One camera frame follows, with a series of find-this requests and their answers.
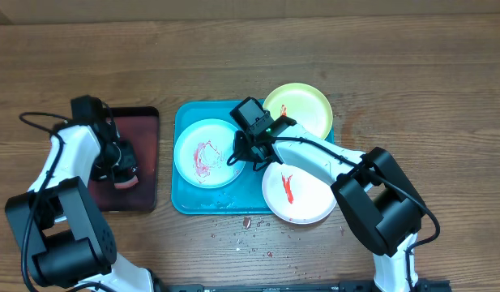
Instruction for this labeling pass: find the orange and green sponge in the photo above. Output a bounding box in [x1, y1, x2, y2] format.
[113, 175, 139, 190]

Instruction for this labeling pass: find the light blue plate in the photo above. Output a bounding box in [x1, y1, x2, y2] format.
[173, 118, 246, 189]

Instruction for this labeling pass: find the white plate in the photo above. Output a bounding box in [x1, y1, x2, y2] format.
[262, 162, 336, 225]

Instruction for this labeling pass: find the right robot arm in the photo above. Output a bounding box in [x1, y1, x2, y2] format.
[229, 97, 430, 291]

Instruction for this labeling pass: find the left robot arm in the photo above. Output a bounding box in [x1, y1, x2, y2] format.
[5, 95, 165, 291]

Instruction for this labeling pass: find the black tray with red water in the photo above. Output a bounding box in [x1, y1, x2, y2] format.
[88, 106, 160, 212]

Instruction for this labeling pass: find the teal plastic tray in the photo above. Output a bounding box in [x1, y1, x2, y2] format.
[170, 100, 339, 216]

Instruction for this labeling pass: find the yellow-green plate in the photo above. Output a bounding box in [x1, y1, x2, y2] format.
[263, 83, 333, 139]

